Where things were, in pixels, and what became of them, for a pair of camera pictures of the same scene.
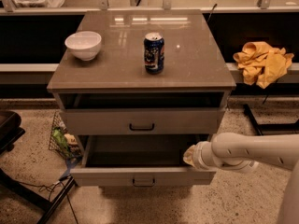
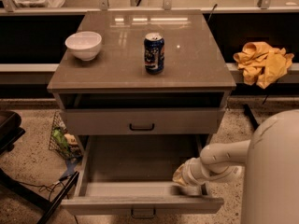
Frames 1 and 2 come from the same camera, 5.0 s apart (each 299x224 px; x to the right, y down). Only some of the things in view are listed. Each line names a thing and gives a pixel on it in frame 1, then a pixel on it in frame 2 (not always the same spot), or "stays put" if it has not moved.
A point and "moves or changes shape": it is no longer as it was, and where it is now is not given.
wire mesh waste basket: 63,140 stays put
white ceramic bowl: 84,44 stays put
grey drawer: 138,161 moves or changes shape
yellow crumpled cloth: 263,64 stays put
